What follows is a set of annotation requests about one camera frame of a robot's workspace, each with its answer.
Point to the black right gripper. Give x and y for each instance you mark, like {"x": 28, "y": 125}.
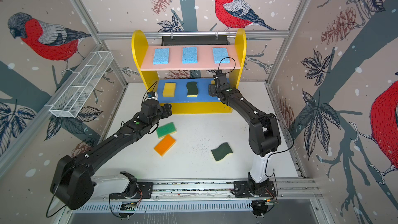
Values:
{"x": 211, "y": 90}

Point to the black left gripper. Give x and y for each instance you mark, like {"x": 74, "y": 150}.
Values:
{"x": 166, "y": 110}

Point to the green topped sponge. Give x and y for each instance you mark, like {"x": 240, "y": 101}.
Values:
{"x": 165, "y": 130}

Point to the dark green wavy scourer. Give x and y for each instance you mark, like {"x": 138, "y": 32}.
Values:
{"x": 221, "y": 152}
{"x": 192, "y": 89}

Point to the light blue sponge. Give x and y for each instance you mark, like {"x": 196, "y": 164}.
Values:
{"x": 190, "y": 55}
{"x": 221, "y": 55}
{"x": 161, "y": 56}

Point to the orange topped sponge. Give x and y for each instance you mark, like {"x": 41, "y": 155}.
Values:
{"x": 164, "y": 145}

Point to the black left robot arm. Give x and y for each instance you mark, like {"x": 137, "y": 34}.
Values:
{"x": 74, "y": 183}

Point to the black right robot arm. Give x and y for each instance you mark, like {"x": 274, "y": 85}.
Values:
{"x": 264, "y": 135}

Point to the yellow shelf unit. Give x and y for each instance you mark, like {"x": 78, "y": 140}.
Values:
{"x": 181, "y": 104}

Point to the black bar behind shelf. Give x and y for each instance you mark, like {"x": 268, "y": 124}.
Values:
{"x": 194, "y": 40}

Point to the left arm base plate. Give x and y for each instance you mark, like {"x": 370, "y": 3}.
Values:
{"x": 139, "y": 190}

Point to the white wire mesh basket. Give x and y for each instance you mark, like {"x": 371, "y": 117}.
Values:
{"x": 74, "y": 97}

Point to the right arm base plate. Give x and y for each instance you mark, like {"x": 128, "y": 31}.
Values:
{"x": 247, "y": 189}

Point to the aluminium front rail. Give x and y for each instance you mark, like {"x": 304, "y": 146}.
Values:
{"x": 220, "y": 189}

